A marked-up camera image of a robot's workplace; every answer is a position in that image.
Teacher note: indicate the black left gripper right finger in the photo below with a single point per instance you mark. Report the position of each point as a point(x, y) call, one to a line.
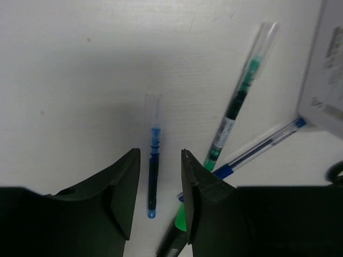
point(259, 220)

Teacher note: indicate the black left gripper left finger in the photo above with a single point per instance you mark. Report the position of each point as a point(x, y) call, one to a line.
point(91, 218)

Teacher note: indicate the green highlighter marker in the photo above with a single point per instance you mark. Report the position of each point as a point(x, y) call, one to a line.
point(175, 238)

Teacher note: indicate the blue ballpoint pen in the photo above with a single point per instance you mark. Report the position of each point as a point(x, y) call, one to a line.
point(257, 147)

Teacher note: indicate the green ink pen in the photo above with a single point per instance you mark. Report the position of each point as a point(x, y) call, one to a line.
point(252, 66)

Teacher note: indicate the black handled scissors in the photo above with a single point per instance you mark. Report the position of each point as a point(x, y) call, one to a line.
point(334, 174)

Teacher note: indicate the white left storage container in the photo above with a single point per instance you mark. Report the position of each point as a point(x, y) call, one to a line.
point(320, 100)

